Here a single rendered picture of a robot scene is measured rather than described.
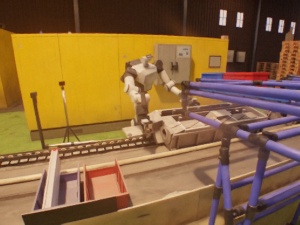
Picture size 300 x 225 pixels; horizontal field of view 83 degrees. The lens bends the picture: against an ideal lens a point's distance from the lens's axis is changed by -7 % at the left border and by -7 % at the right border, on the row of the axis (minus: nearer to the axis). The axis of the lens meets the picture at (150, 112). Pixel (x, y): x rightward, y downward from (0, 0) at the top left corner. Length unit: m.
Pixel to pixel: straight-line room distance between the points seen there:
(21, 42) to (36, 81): 0.65
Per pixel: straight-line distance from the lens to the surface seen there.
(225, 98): 0.69
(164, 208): 0.99
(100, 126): 3.69
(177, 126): 1.42
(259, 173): 0.70
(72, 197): 1.13
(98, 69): 3.44
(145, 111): 1.33
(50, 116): 3.65
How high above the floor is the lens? 1.48
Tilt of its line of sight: 18 degrees down
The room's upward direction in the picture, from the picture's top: straight up
